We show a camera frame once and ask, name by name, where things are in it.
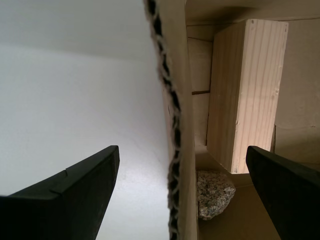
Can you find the pinkish granite rock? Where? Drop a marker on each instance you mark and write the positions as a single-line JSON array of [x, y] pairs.
[[212, 195]]

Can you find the light wooden block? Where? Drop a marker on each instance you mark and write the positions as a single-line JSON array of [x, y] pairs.
[[250, 100]]

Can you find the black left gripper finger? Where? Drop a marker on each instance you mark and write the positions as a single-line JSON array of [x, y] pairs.
[[57, 215], [295, 200]]

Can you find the brown cardboard box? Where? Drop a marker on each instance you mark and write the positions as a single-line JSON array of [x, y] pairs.
[[186, 112]]

